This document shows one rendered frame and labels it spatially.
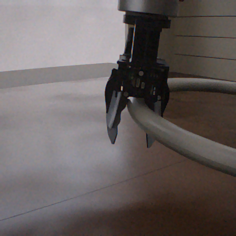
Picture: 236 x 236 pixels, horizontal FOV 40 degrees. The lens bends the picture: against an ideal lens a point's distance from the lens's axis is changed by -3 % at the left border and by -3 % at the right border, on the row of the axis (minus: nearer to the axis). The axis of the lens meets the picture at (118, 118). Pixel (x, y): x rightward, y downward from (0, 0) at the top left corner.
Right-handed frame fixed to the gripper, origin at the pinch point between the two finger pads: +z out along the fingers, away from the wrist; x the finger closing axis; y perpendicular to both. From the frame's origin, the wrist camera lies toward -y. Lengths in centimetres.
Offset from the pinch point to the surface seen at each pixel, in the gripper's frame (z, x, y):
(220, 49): 51, 237, -732
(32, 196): 109, -53, -140
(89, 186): 106, -15, -157
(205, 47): 56, 208, -769
